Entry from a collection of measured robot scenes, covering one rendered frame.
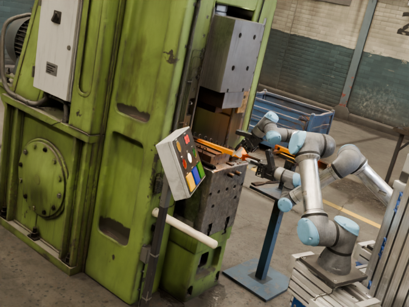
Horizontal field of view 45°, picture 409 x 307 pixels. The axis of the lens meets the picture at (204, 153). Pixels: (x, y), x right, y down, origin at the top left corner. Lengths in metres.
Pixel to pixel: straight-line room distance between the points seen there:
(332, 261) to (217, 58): 1.23
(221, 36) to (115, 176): 1.06
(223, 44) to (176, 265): 1.40
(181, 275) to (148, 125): 1.00
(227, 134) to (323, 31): 8.11
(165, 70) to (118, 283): 1.34
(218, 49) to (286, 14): 8.94
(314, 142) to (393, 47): 8.26
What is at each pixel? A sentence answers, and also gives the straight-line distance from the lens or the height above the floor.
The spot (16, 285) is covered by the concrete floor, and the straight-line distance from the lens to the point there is 3.27.
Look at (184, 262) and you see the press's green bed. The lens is 3.15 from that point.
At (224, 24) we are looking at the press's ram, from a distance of 2.74.
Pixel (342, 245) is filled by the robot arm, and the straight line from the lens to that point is 2.26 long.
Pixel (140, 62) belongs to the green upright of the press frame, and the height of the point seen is 1.43.
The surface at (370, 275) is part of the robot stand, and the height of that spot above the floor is 0.79.
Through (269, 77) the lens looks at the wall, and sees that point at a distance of 11.76.
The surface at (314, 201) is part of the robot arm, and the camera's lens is 2.22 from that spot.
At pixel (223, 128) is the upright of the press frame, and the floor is 1.07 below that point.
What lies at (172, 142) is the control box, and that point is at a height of 1.19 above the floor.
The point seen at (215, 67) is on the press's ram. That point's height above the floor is 1.49.
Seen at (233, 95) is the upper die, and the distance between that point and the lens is 2.86.
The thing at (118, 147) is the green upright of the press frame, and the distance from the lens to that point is 3.01.
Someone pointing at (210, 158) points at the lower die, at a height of 0.97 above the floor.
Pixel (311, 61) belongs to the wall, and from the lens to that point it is 11.25.
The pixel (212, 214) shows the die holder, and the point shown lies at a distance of 3.02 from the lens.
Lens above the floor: 1.84
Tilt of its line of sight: 17 degrees down
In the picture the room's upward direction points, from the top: 12 degrees clockwise
